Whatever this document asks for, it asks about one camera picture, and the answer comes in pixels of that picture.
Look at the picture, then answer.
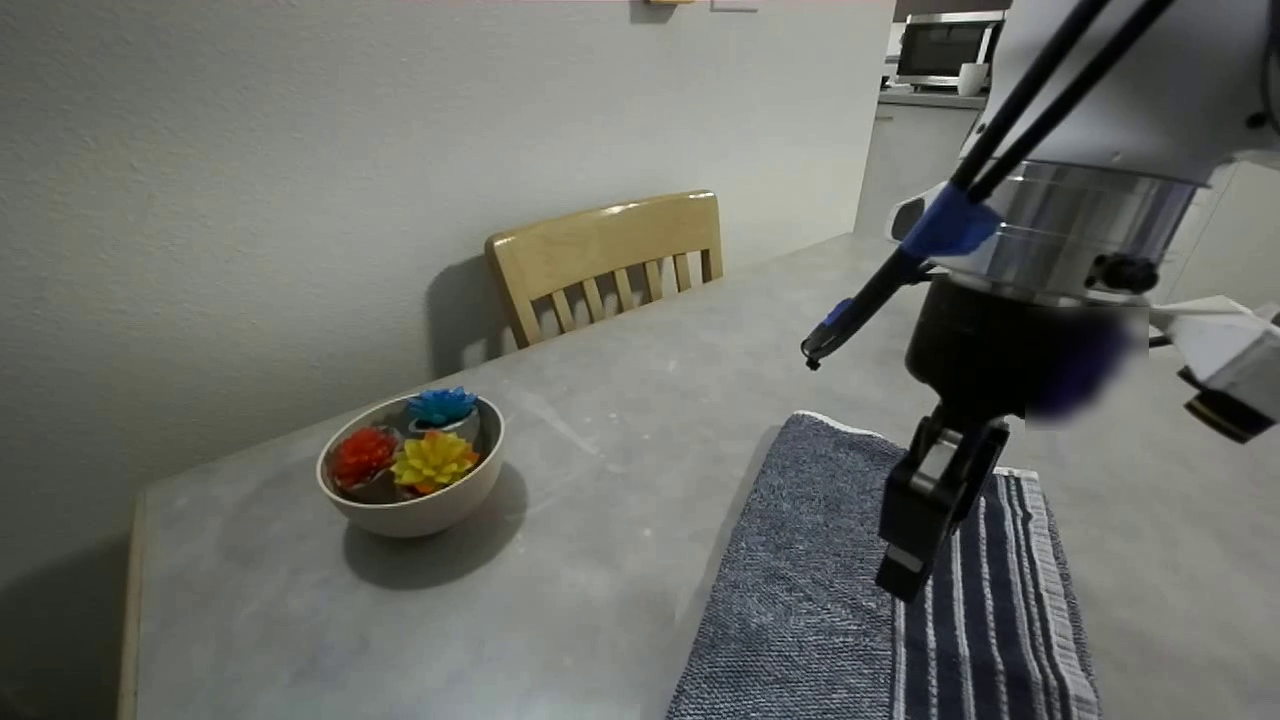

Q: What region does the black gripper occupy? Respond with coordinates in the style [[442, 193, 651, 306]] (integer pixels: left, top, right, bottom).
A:
[[875, 280, 1133, 599]]

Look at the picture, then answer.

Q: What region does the gray towel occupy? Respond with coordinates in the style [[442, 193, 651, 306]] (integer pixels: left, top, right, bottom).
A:
[[663, 411, 1103, 720]]

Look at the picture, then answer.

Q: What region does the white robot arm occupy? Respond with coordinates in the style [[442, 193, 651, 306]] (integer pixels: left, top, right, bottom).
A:
[[875, 0, 1280, 599]]

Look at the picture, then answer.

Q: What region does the microwave oven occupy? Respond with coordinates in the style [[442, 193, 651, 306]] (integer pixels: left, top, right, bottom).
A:
[[898, 13, 1006, 93]]

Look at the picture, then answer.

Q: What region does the light wooden chair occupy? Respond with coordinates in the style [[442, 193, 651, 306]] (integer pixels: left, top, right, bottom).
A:
[[488, 189, 726, 346]]

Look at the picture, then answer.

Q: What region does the blue toy flower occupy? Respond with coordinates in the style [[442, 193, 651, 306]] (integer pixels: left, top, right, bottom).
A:
[[406, 386, 476, 427]]

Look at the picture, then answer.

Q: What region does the cream ceramic bowl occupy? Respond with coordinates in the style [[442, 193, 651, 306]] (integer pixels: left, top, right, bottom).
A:
[[316, 386, 506, 541]]

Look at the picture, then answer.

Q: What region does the yellow toy flower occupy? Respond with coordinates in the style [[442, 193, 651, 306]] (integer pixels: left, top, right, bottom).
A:
[[393, 433, 479, 494]]

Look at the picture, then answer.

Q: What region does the red toy flower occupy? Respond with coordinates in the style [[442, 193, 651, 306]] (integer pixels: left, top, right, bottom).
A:
[[329, 427, 396, 489]]

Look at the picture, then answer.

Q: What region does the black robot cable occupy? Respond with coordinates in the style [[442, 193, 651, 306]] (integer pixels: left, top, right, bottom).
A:
[[796, 0, 1178, 377]]

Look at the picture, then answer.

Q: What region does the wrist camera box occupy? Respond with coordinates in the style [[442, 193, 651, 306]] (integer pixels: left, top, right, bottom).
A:
[[1144, 297, 1280, 443]]

